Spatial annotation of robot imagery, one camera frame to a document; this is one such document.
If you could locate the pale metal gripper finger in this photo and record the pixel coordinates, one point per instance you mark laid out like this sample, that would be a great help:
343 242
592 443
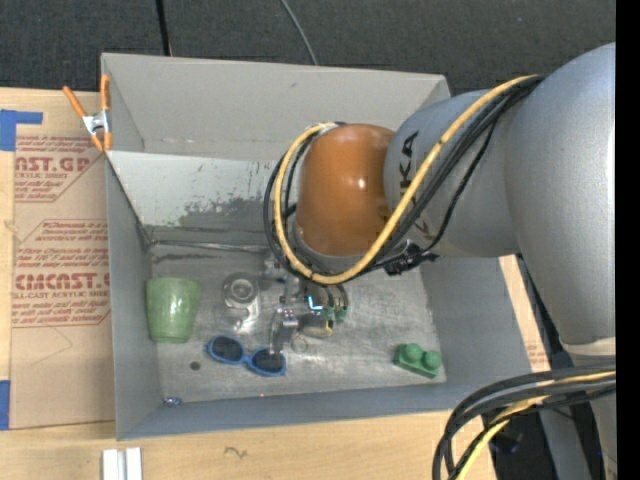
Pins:
274 335
290 325

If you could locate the blue sunglasses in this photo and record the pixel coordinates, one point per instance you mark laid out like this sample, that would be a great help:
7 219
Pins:
227 350

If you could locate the green cup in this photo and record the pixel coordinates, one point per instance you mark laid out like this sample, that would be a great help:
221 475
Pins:
172 310

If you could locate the green toy block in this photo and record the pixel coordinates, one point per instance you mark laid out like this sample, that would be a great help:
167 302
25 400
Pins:
417 360

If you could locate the grey metal bin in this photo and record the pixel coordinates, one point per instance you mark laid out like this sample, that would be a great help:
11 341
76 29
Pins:
210 103

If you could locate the brown cardboard board red print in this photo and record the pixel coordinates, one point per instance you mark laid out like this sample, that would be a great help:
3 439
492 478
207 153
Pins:
55 248

